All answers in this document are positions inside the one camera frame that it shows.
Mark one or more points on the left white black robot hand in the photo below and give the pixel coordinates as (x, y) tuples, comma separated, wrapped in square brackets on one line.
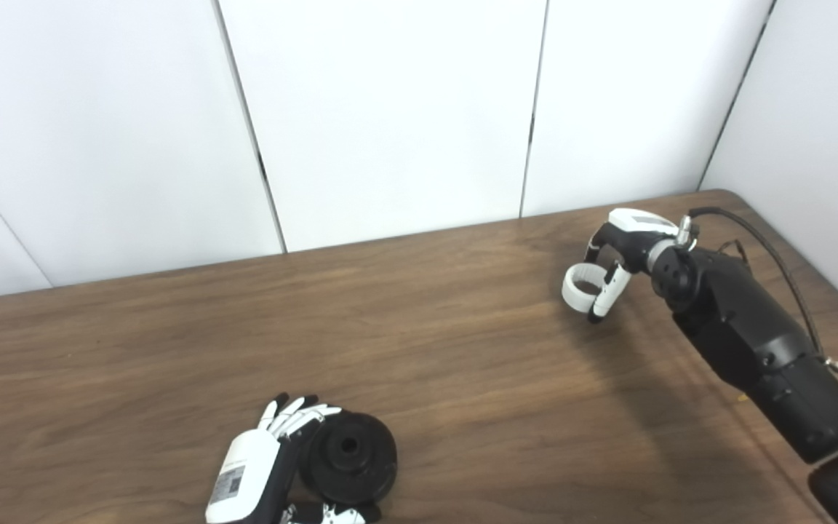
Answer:
[(244, 466)]

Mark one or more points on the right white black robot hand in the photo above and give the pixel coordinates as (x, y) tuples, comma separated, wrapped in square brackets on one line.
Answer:
[(637, 233)]

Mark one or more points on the round black plastic part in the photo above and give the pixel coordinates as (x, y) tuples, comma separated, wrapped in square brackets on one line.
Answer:
[(368, 466)]

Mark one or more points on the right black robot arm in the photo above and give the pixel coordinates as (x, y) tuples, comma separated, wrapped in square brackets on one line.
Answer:
[(753, 327)]

